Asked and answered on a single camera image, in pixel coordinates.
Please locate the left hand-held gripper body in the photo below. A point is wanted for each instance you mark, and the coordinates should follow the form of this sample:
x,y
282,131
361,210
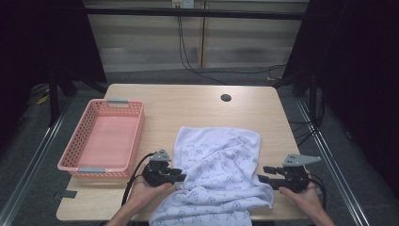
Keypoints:
x,y
158,175

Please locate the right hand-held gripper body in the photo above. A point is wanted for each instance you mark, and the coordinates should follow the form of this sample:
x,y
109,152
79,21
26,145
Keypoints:
x,y
295,180

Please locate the white patterned towel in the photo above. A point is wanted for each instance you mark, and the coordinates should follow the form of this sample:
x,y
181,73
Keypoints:
x,y
216,175

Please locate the pink plastic basket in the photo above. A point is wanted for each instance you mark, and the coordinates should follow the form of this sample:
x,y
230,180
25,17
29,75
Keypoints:
x,y
108,138

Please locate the person's right hand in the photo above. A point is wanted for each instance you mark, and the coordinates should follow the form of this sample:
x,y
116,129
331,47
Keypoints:
x,y
309,199

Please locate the person's left hand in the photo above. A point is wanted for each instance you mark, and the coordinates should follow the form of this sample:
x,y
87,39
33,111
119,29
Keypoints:
x,y
142,196

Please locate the black table grommet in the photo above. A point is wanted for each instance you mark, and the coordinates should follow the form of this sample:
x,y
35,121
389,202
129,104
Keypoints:
x,y
226,97

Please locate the grey tape strip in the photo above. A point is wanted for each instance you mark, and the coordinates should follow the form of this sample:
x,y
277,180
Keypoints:
x,y
69,194

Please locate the black curtain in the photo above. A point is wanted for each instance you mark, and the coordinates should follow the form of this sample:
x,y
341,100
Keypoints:
x,y
37,47
360,78

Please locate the yellow floor object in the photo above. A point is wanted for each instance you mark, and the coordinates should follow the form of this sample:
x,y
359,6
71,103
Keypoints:
x,y
42,100

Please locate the black horizontal bar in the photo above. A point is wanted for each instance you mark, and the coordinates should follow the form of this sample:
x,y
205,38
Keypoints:
x,y
194,13

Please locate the metal floor rail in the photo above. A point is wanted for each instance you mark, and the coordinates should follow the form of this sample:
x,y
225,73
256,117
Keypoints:
x,y
31,163
332,163

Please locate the black stand post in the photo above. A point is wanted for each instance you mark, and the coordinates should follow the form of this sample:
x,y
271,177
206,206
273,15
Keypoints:
x,y
312,97
53,100

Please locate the white wall socket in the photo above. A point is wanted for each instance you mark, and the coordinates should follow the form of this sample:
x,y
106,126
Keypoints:
x,y
183,3

